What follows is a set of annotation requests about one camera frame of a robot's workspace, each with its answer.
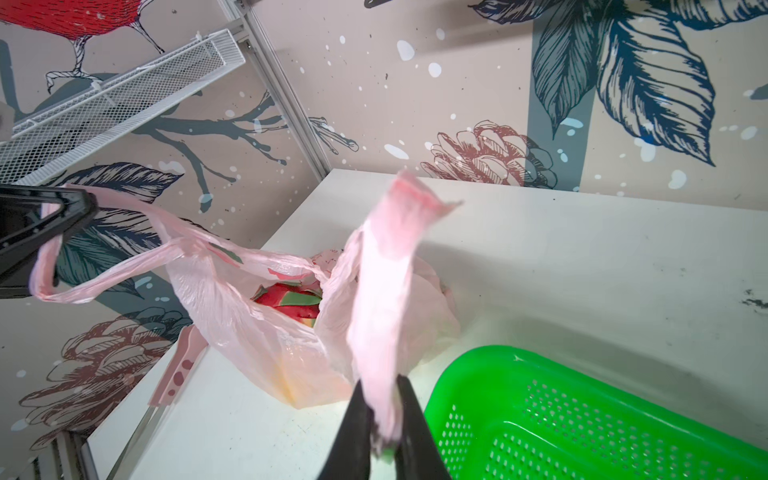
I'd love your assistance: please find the red dragon fruit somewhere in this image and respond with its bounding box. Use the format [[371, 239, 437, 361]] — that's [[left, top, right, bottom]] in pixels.
[[251, 283, 322, 327]]

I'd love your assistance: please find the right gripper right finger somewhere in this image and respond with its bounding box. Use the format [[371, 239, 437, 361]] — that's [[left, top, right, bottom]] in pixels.
[[395, 375, 451, 480]]

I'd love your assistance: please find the pink plastic bag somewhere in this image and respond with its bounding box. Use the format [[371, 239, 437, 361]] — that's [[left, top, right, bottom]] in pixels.
[[29, 172, 460, 444]]

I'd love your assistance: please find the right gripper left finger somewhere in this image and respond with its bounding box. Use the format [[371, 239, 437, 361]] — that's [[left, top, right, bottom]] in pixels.
[[317, 381, 374, 480]]

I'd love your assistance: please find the white wire mesh shelf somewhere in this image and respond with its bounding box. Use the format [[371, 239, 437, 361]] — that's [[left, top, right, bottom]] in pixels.
[[1, 29, 245, 186]]

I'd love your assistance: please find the green plastic basket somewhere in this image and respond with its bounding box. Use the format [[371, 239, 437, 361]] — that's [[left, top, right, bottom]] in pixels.
[[425, 346, 767, 479]]

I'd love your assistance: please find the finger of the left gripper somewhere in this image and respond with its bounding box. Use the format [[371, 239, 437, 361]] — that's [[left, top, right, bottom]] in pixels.
[[1, 184, 99, 299]]

